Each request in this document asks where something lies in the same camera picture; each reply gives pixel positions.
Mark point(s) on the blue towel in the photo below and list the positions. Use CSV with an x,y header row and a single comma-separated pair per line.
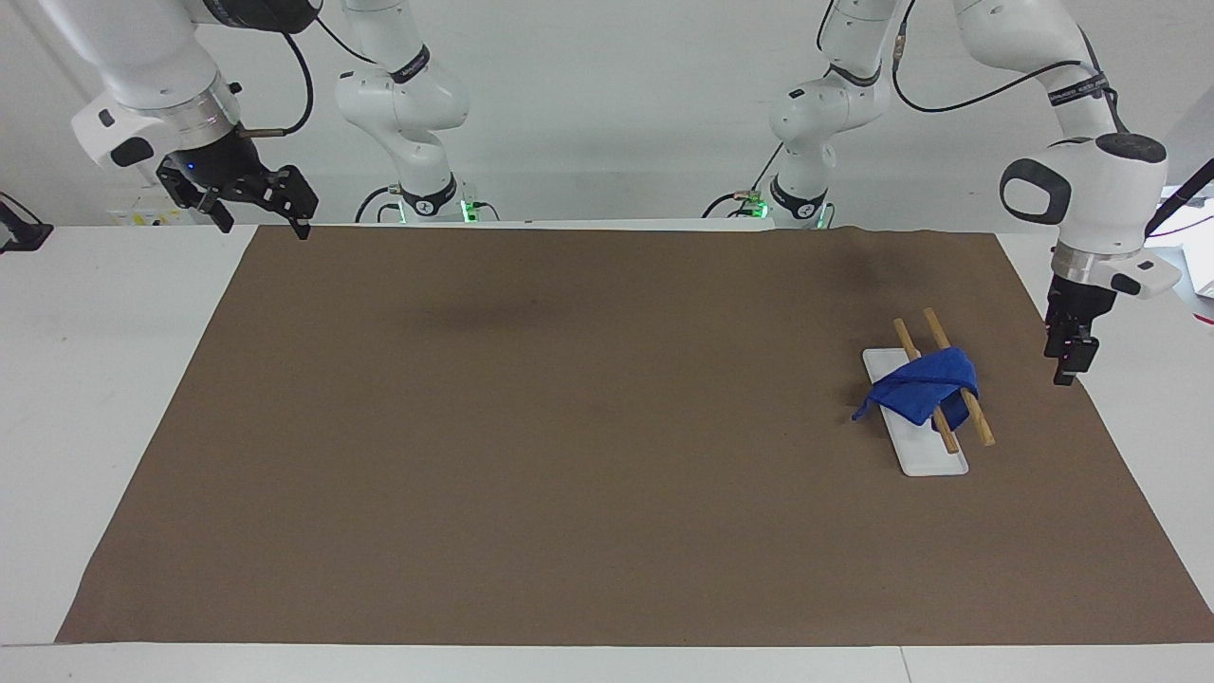
x,y
925,389

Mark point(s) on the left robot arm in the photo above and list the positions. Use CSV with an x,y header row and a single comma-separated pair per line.
x,y
1091,180

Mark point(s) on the wooden stick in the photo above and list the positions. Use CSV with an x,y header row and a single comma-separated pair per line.
x,y
982,422
906,340

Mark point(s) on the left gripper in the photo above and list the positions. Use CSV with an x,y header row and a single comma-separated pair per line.
x,y
1079,302

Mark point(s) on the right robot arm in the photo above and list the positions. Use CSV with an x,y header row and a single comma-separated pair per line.
x,y
152,57

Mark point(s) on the white rectangular tray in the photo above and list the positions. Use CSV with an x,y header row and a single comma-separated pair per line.
x,y
925,455

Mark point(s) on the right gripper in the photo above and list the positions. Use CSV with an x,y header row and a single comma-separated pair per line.
x,y
216,156

